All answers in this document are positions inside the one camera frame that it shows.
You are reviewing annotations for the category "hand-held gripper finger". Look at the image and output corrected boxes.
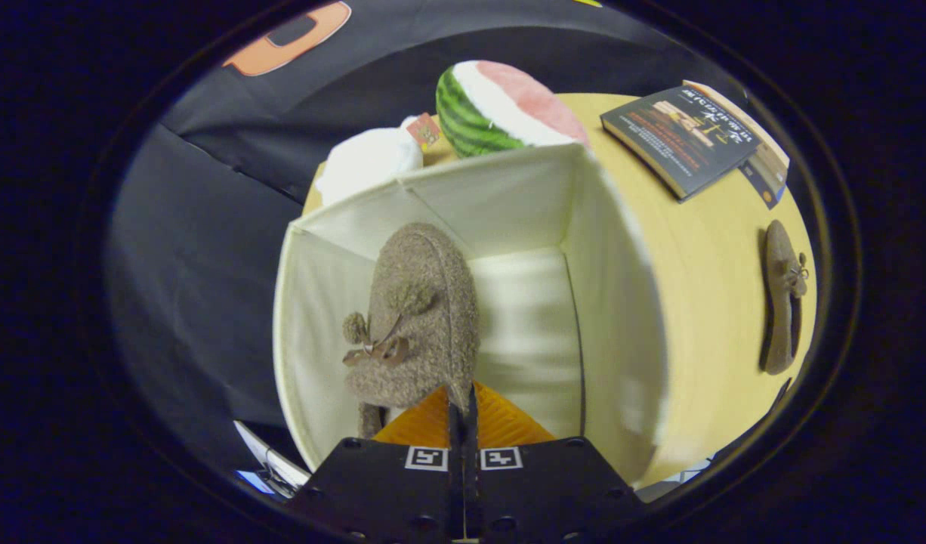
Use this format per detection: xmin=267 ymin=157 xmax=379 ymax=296
xmin=465 ymin=381 xmax=650 ymax=542
xmin=286 ymin=385 xmax=465 ymax=542

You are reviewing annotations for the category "brown fuzzy shoe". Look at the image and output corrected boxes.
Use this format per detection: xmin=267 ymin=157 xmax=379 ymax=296
xmin=759 ymin=219 xmax=810 ymax=376
xmin=342 ymin=221 xmax=481 ymax=440

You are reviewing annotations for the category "cream fabric storage box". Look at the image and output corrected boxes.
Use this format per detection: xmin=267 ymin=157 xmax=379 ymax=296
xmin=273 ymin=142 xmax=669 ymax=489

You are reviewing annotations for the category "blue cover book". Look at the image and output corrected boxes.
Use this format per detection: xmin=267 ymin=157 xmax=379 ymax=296
xmin=737 ymin=159 xmax=787 ymax=210

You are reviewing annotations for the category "black cover book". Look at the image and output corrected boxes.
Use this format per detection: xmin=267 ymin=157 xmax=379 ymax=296
xmin=600 ymin=85 xmax=762 ymax=203

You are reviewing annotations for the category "white plush toy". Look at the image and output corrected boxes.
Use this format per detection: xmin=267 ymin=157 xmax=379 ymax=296
xmin=314 ymin=113 xmax=443 ymax=207

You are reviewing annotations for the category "watermelon slice plush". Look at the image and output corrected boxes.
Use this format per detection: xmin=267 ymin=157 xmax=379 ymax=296
xmin=435 ymin=60 xmax=591 ymax=159

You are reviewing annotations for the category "white sheet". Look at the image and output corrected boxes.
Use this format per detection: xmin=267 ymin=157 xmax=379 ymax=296
xmin=233 ymin=420 xmax=311 ymax=488

